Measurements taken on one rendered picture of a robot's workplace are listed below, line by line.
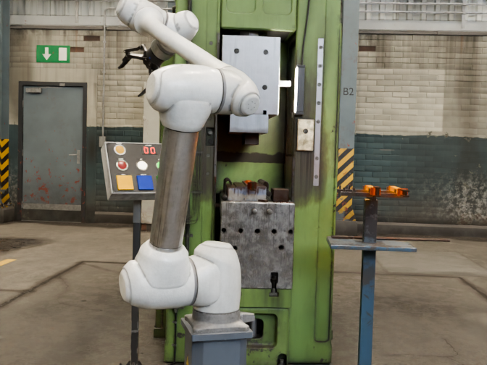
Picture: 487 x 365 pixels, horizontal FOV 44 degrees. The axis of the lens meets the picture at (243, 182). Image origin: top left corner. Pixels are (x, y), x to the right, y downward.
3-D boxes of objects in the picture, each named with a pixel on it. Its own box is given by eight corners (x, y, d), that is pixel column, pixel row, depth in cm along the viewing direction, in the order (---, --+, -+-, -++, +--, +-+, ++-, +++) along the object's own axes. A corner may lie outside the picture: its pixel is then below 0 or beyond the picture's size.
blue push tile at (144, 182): (154, 189, 292) (151, 175, 294) (139, 189, 288) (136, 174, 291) (152, 191, 293) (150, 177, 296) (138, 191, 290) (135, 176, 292)
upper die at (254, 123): (267, 132, 314) (268, 114, 313) (229, 132, 313) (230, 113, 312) (261, 135, 356) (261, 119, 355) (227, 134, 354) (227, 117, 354)
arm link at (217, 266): (249, 311, 196) (251, 243, 195) (197, 316, 188) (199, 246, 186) (227, 299, 210) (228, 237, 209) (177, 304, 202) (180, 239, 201)
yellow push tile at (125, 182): (133, 189, 287) (131, 175, 289) (118, 189, 283) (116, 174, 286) (132, 191, 288) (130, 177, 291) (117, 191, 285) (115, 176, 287)
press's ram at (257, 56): (294, 115, 314) (297, 38, 312) (219, 113, 312) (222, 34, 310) (284, 119, 356) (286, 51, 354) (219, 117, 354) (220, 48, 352)
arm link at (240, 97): (248, 63, 184) (207, 59, 178) (275, 85, 170) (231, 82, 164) (238, 103, 190) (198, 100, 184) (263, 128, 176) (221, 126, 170)
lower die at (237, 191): (265, 201, 316) (266, 185, 315) (227, 200, 314) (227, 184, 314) (259, 195, 358) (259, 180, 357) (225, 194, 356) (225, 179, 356)
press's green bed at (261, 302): (288, 377, 316) (291, 289, 313) (217, 377, 313) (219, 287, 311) (276, 343, 371) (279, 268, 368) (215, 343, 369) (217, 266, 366)
